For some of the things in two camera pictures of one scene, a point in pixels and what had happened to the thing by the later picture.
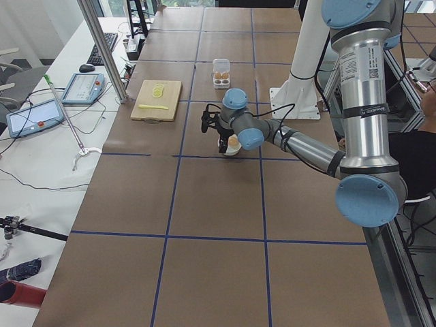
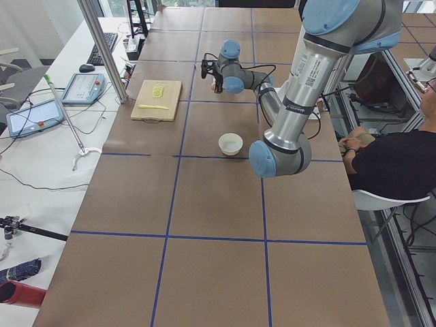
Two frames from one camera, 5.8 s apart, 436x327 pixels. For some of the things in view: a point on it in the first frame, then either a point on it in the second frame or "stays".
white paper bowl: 231,150 stays
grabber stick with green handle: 83,151 stays
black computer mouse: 86,68 stays
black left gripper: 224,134 → 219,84
